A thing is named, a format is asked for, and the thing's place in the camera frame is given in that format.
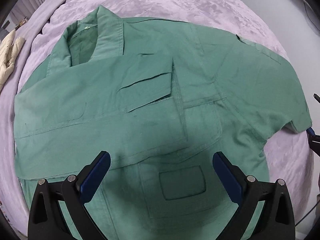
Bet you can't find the green short-sleeve shirt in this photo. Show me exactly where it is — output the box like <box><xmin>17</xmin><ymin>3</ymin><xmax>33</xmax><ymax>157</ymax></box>
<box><xmin>14</xmin><ymin>7</ymin><xmax>312</xmax><ymax>239</ymax></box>

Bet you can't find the lavender plush bed blanket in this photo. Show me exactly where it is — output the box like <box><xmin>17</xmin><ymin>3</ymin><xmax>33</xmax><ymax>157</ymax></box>
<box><xmin>1</xmin><ymin>0</ymin><xmax>311</xmax><ymax>235</ymax></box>

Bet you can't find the cream quilted jacket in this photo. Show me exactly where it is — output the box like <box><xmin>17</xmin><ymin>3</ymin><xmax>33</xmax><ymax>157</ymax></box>
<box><xmin>0</xmin><ymin>29</ymin><xmax>25</xmax><ymax>91</ymax></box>

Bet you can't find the black floor cable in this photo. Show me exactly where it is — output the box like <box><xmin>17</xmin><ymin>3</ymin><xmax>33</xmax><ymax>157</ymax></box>
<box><xmin>303</xmin><ymin>0</ymin><xmax>320</xmax><ymax>36</ymax></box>

